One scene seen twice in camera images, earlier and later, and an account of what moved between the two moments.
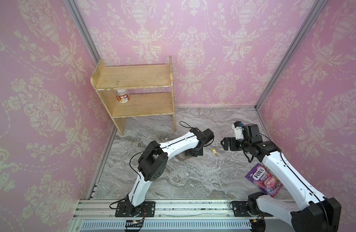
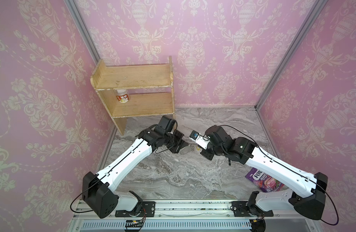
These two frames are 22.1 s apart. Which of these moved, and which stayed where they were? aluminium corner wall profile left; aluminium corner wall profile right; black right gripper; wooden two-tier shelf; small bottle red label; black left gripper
Moved: black right gripper; black left gripper
Stayed: aluminium corner wall profile right; aluminium corner wall profile left; small bottle red label; wooden two-tier shelf
